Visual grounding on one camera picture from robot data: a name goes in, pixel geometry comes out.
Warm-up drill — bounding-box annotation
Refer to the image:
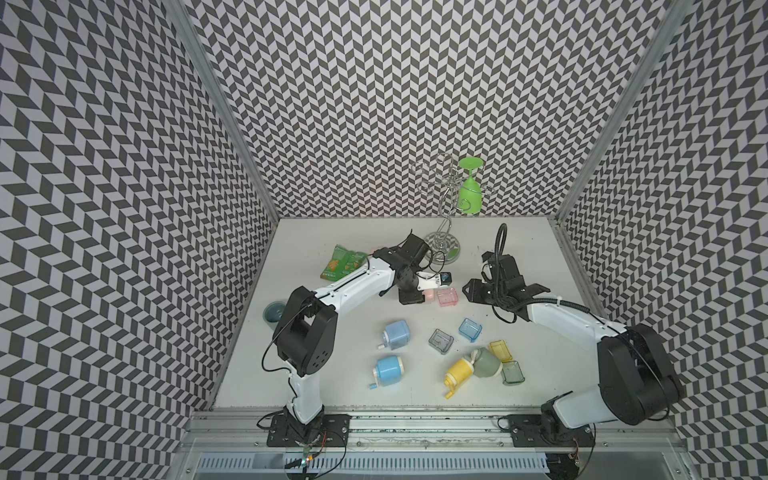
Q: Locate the blue pencil sharpener lower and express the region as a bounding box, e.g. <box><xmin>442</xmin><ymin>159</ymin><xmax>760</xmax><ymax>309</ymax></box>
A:
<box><xmin>370</xmin><ymin>355</ymin><xmax>404</xmax><ymax>389</ymax></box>

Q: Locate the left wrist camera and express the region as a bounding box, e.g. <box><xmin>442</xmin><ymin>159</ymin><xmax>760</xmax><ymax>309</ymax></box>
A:
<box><xmin>417</xmin><ymin>272</ymin><xmax>452</xmax><ymax>291</ymax></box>

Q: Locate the blue pencil sharpener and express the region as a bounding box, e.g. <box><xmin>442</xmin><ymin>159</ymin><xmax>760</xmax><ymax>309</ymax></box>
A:
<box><xmin>370</xmin><ymin>355</ymin><xmax>404</xmax><ymax>389</ymax></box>
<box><xmin>377</xmin><ymin>320</ymin><xmax>411</xmax><ymax>350</ymax></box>

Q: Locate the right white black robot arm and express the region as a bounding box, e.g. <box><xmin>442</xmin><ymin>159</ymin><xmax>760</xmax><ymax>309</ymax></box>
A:
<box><xmin>462</xmin><ymin>251</ymin><xmax>685</xmax><ymax>435</ymax></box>

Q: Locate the mint green pencil sharpener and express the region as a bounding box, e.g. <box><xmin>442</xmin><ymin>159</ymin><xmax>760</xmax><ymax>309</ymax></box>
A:
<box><xmin>445</xmin><ymin>247</ymin><xmax>461</xmax><ymax>264</ymax></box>

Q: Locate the sage green pencil sharpener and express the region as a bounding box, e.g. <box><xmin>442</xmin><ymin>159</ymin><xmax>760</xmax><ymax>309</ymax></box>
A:
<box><xmin>470</xmin><ymin>347</ymin><xmax>502</xmax><ymax>378</ymax></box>

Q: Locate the clear dark green tray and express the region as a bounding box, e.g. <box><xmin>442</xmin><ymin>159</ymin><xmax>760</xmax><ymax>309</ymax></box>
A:
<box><xmin>501</xmin><ymin>360</ymin><xmax>525</xmax><ymax>386</ymax></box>

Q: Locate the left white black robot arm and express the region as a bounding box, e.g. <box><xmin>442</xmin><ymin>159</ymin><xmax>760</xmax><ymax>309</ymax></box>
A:
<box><xmin>270</xmin><ymin>234</ymin><xmax>434</xmax><ymax>426</ymax></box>

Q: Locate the clear blue tray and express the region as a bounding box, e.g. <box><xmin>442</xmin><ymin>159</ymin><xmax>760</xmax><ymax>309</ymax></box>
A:
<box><xmin>458</xmin><ymin>318</ymin><xmax>483</xmax><ymax>343</ymax></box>

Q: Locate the aluminium front rail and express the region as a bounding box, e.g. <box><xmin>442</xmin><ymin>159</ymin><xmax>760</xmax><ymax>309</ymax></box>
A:
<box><xmin>177</xmin><ymin>407</ymin><xmax>686</xmax><ymax>455</ymax></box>

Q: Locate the clear grey tray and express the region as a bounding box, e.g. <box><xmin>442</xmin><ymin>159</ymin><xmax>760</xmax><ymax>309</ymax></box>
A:
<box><xmin>428</xmin><ymin>328</ymin><xmax>454</xmax><ymax>355</ymax></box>

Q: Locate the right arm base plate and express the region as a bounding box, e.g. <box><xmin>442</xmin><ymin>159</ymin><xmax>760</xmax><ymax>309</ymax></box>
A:
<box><xmin>505</xmin><ymin>414</ymin><xmax>596</xmax><ymax>448</ymax></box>

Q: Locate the metal wire cup rack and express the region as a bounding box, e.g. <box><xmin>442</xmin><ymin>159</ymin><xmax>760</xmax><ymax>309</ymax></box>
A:
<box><xmin>420</xmin><ymin>152</ymin><xmax>466</xmax><ymax>268</ymax></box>

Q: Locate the clear yellow tray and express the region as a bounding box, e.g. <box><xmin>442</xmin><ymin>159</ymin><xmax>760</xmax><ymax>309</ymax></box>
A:
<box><xmin>488</xmin><ymin>340</ymin><xmax>514</xmax><ymax>363</ymax></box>

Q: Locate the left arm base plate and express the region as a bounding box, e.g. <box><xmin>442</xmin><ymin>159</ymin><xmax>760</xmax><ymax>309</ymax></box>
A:
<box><xmin>266</xmin><ymin>412</ymin><xmax>352</xmax><ymax>449</ymax></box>

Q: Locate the blue pencil sharpener upper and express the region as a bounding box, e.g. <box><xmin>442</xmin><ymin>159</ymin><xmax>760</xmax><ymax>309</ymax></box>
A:
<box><xmin>377</xmin><ymin>320</ymin><xmax>411</xmax><ymax>350</ymax></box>

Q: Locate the teal ceramic cup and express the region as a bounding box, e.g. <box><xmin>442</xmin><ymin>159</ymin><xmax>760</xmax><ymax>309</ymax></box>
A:
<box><xmin>262</xmin><ymin>301</ymin><xmax>286</xmax><ymax>325</ymax></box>

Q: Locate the green plastic wine glass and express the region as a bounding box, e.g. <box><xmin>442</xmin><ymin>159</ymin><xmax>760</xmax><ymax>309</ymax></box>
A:
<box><xmin>457</xmin><ymin>157</ymin><xmax>484</xmax><ymax>215</ymax></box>

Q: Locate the clear pink tray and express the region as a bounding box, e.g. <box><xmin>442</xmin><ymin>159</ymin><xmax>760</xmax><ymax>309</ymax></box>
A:
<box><xmin>435</xmin><ymin>287</ymin><xmax>459</xmax><ymax>308</ymax></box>

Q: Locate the green snack bag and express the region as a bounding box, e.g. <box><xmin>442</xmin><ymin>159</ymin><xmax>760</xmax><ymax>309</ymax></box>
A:
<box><xmin>320</xmin><ymin>244</ymin><xmax>367</xmax><ymax>282</ymax></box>

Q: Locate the yellow pencil sharpener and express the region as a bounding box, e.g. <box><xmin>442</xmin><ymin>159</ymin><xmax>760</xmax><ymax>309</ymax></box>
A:
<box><xmin>443</xmin><ymin>357</ymin><xmax>474</xmax><ymax>399</ymax></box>

